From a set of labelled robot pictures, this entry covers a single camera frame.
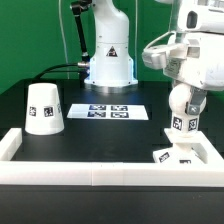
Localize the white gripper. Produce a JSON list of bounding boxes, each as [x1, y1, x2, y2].
[[142, 9, 224, 116]]

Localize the white lamp bulb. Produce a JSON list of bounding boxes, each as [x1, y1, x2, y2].
[[169, 83, 199, 136]]

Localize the white lamp base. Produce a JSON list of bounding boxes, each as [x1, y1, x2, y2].
[[153, 128, 203, 165]]

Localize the white lamp shade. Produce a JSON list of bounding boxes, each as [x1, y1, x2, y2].
[[25, 83, 64, 135]]

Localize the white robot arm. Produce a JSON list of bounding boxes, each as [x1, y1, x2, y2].
[[85, 0, 224, 115]]

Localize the white marker sheet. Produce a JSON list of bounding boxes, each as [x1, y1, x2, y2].
[[67, 104, 148, 120]]

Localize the black cable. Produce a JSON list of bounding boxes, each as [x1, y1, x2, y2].
[[33, 62, 91, 81]]

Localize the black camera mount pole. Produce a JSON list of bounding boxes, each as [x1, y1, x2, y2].
[[70, 0, 92, 62]]

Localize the white hanging cable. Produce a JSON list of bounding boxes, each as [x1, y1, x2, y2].
[[58, 0, 70, 80]]

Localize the white fence frame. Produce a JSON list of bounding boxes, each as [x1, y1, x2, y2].
[[0, 128, 224, 187]]

